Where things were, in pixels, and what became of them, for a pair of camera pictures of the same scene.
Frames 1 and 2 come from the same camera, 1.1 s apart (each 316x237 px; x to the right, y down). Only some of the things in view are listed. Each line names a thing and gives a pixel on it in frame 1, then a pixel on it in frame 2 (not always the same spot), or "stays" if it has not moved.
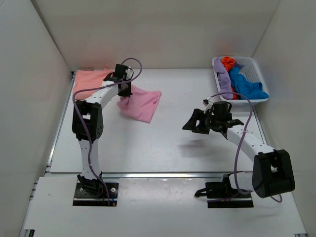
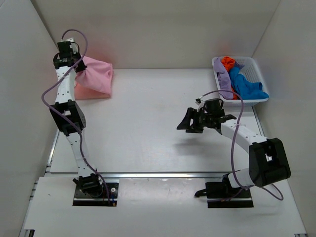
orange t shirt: (228, 62) stays
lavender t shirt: (225, 83) stays
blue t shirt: (250, 91) stays
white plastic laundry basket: (250, 68) stays
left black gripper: (128, 93) → (82, 67)
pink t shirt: (141, 105) → (98, 75)
